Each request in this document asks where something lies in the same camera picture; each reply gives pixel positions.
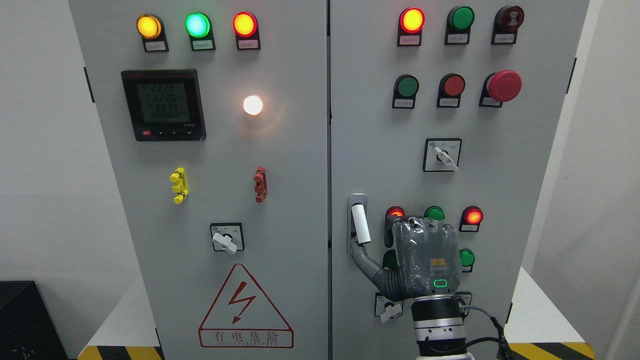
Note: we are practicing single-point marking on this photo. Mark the silver door handle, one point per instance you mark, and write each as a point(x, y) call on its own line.
point(358, 232)

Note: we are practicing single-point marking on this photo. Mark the grey left cabinet door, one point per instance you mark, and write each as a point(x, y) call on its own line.
point(286, 236)

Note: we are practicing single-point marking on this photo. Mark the grey cabinet door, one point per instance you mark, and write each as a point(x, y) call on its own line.
point(286, 236)
point(378, 151)

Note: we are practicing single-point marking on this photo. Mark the grey right cabinet door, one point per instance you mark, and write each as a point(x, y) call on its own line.
point(378, 151)

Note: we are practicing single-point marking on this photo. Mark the red-orange indicator lamp left door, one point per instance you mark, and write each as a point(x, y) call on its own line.
point(246, 28)

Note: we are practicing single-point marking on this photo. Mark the red lit lamp middle left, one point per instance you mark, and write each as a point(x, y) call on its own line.
point(398, 211)

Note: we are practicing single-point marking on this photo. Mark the red lit lamp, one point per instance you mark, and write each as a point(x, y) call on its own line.
point(398, 211)
point(471, 218)
point(410, 27)

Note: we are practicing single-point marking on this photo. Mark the white lit indicator lamp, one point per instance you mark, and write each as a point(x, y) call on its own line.
point(253, 105)

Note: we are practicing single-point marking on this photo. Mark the green push button lower left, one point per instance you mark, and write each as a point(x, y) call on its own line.
point(390, 259)

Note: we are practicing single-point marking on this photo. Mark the green lamp middle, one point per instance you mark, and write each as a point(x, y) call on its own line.
point(435, 212)

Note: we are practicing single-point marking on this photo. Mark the green push button upper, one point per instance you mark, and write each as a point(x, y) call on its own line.
point(405, 90)

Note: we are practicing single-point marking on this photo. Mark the red lit lamp middle right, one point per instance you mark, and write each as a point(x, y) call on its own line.
point(471, 218)

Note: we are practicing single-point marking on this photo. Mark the red electric hazard warning sticker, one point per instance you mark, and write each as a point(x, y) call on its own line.
point(243, 315)

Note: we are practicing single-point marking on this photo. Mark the red push button upper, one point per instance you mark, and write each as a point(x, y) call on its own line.
point(450, 89)

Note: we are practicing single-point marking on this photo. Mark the black digital power meter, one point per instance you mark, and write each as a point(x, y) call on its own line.
point(164, 104)

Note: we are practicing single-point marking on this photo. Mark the red lit lamp top right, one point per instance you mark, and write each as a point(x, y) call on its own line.
point(410, 27)

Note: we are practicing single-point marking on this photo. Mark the green lit indicator lamp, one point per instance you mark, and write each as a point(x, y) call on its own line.
point(198, 27)

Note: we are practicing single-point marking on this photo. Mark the red mushroom emergency stop button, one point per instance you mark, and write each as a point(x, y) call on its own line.
point(500, 87)

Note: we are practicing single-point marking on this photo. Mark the green lamp top right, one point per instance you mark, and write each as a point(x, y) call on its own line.
point(458, 25)

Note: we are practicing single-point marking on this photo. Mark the yellow indicator lamp top left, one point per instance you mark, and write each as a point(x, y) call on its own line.
point(152, 32)

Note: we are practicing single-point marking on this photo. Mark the dark red buzzer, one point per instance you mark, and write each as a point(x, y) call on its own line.
point(507, 21)

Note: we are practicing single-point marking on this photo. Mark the white platform with hazard stripes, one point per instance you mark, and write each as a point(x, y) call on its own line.
point(533, 319)

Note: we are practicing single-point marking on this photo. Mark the black box bottom left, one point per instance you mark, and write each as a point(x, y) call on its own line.
point(26, 329)

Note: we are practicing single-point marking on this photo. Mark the left door rotary selector switch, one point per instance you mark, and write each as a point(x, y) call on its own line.
point(227, 237)

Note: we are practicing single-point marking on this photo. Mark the upper right rotary selector switch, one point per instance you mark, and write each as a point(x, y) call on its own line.
point(441, 154)

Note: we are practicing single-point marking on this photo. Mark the lower white rotary selector switch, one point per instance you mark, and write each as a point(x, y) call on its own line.
point(386, 310)

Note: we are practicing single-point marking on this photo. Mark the black knob selector switch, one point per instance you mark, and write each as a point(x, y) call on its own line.
point(463, 298)

